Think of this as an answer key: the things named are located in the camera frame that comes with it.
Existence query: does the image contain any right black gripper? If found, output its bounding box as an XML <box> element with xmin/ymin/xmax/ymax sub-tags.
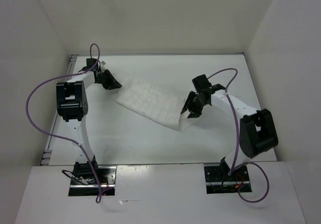
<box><xmin>181</xmin><ymin>90</ymin><xmax>208</xmax><ymax>119</ymax></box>

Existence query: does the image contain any white fabric skirt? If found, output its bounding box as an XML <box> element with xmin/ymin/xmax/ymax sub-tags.
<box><xmin>115</xmin><ymin>78</ymin><xmax>196</xmax><ymax>132</ymax></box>

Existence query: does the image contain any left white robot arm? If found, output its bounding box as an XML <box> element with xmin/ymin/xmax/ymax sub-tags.
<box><xmin>56</xmin><ymin>57</ymin><xmax>122</xmax><ymax>184</ymax></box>

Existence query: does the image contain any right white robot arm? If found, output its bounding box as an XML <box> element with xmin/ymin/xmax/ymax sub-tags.
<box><xmin>181</xmin><ymin>74</ymin><xmax>278</xmax><ymax>180</ymax></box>

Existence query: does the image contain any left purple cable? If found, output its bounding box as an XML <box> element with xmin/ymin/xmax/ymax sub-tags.
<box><xmin>26</xmin><ymin>43</ymin><xmax>115</xmax><ymax>203</ymax></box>

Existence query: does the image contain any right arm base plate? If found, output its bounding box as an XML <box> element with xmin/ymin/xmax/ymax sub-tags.
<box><xmin>204</xmin><ymin>164</ymin><xmax>252</xmax><ymax>194</ymax></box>

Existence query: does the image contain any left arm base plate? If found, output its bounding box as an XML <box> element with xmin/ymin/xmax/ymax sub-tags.
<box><xmin>64</xmin><ymin>166</ymin><xmax>117</xmax><ymax>197</ymax></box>

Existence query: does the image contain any aluminium table edge rail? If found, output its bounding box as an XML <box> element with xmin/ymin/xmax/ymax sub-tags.
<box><xmin>40</xmin><ymin>55</ymin><xmax>78</xmax><ymax>166</ymax></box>

